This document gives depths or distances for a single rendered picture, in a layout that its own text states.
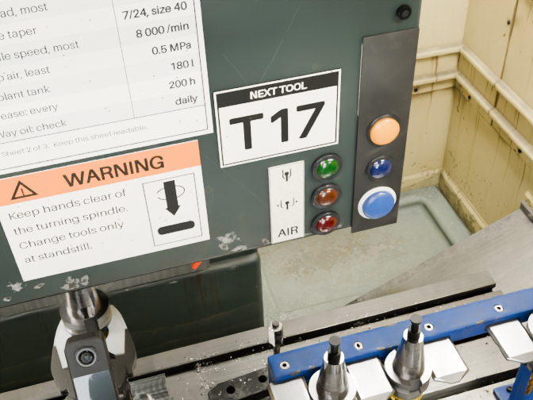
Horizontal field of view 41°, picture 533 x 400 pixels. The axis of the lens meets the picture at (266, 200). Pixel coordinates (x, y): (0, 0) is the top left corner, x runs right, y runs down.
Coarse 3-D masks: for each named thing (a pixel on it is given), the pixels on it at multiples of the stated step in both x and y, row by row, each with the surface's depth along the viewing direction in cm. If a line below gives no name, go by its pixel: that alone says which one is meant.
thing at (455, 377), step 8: (424, 344) 102; (432, 344) 102; (440, 344) 102; (448, 344) 102; (424, 352) 101; (432, 352) 101; (440, 352) 101; (448, 352) 101; (456, 352) 101; (432, 360) 100; (440, 360) 100; (448, 360) 100; (456, 360) 100; (432, 368) 99; (440, 368) 99; (448, 368) 99; (456, 368) 99; (464, 368) 99; (432, 376) 98; (440, 376) 98; (448, 376) 98; (456, 376) 98
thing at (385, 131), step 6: (384, 120) 58; (390, 120) 58; (378, 126) 58; (384, 126) 58; (390, 126) 58; (396, 126) 58; (372, 132) 58; (378, 132) 58; (384, 132) 58; (390, 132) 58; (396, 132) 59; (372, 138) 58; (378, 138) 58; (384, 138) 59; (390, 138) 59; (378, 144) 59
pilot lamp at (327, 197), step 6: (324, 192) 61; (330, 192) 61; (336, 192) 62; (318, 198) 61; (324, 198) 61; (330, 198) 61; (336, 198) 62; (318, 204) 62; (324, 204) 62; (330, 204) 62
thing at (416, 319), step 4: (412, 316) 92; (416, 316) 92; (420, 316) 92; (412, 320) 91; (416, 320) 91; (420, 320) 91; (412, 324) 92; (416, 324) 91; (408, 328) 93; (412, 328) 92; (416, 328) 92; (420, 328) 93; (408, 332) 93; (412, 332) 92; (416, 332) 92; (420, 332) 93; (408, 336) 93; (412, 336) 93; (416, 336) 92; (412, 340) 93
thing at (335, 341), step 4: (332, 336) 90; (336, 336) 90; (332, 340) 89; (336, 340) 89; (340, 340) 89; (332, 344) 89; (336, 344) 89; (328, 348) 91; (332, 348) 90; (336, 348) 90; (340, 348) 91; (328, 352) 91; (332, 352) 90; (336, 352) 90; (340, 352) 90; (328, 356) 91; (332, 356) 90; (336, 356) 90; (340, 356) 91; (332, 360) 91; (336, 360) 91
